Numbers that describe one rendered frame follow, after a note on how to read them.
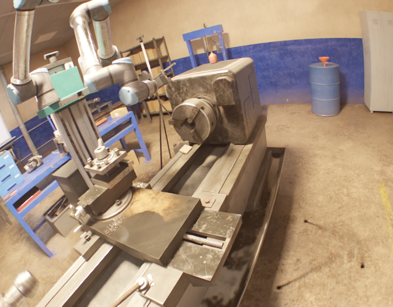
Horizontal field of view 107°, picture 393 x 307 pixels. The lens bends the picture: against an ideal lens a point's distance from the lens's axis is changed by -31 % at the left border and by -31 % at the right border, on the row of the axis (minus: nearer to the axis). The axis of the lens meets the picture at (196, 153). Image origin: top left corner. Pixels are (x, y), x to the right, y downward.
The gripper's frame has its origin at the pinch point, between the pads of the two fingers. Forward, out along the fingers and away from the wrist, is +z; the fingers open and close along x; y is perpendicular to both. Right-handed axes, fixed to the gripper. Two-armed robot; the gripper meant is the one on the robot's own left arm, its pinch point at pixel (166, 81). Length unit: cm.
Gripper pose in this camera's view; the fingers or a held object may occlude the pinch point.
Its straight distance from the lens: 121.9
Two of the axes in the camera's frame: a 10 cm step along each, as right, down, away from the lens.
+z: 4.4, -4.7, 7.7
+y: 4.9, 8.4, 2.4
